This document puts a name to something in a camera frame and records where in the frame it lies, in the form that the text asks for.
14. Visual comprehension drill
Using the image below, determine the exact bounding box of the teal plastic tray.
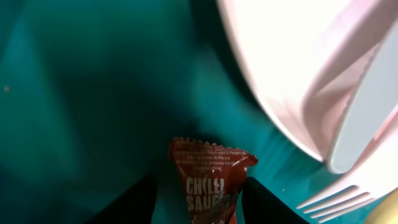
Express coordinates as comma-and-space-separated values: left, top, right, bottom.
0, 0, 386, 224

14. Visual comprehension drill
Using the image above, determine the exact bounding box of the white plastic fork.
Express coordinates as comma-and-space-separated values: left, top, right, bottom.
297, 154, 397, 223

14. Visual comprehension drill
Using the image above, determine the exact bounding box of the small red sauce packet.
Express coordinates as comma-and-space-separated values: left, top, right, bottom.
169, 137, 258, 224

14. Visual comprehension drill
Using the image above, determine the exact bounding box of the yellow plastic spoon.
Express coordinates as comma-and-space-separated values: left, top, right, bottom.
364, 189, 398, 224

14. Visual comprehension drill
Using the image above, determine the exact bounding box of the light blue plastic knife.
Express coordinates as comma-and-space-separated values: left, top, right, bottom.
326, 22, 397, 174

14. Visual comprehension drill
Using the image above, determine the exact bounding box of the white round plate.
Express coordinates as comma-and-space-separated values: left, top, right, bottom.
216, 1, 397, 181

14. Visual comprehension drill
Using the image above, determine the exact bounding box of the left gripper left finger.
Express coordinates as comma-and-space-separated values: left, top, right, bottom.
85, 175, 157, 224

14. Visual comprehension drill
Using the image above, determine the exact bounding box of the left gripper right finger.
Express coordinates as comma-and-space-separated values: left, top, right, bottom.
241, 177, 308, 224

